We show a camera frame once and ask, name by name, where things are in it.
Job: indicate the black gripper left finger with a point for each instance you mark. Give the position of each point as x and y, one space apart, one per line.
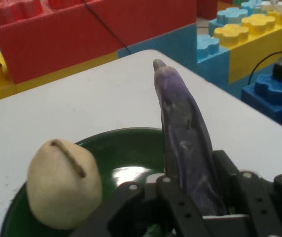
175 212

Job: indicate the beige toy potato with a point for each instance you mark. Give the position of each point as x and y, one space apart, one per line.
62 187

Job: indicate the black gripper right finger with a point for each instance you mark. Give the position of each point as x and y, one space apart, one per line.
261 209

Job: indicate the medium blue foam block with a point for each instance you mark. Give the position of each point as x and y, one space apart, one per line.
175 44

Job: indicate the dark blue foam block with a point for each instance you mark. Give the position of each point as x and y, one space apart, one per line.
274 98

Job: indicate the red foam building block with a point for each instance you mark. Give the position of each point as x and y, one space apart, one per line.
206 8
57 44

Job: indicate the light blue foam block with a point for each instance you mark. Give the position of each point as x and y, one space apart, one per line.
229 16

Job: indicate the purple toy eggplant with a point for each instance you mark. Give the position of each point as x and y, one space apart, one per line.
187 138

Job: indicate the dark green round plate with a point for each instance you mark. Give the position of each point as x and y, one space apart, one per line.
121 153

